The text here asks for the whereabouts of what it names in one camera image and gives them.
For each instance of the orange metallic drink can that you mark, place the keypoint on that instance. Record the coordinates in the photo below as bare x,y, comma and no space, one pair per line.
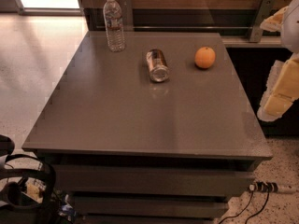
158,69

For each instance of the grey drawer cabinet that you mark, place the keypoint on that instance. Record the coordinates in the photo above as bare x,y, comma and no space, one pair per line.
133,151

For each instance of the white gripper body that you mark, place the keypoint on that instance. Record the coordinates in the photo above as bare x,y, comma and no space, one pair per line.
291,27

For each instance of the white power strip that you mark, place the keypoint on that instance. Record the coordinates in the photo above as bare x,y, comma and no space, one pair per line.
272,187

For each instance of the clear plastic water bottle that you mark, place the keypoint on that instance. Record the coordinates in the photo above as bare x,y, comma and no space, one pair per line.
114,26

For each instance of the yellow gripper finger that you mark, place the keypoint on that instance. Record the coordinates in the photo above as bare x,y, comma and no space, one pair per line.
274,22
282,89

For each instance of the metal rail bracket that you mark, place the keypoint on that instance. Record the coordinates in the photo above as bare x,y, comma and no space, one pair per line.
127,15
255,31

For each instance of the metal rail bracket left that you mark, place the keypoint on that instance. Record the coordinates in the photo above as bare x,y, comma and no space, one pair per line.
127,15

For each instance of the orange fruit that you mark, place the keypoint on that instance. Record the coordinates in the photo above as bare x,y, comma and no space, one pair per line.
205,57

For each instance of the metal rail bracket right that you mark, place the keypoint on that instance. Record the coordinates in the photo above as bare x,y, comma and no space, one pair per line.
255,31

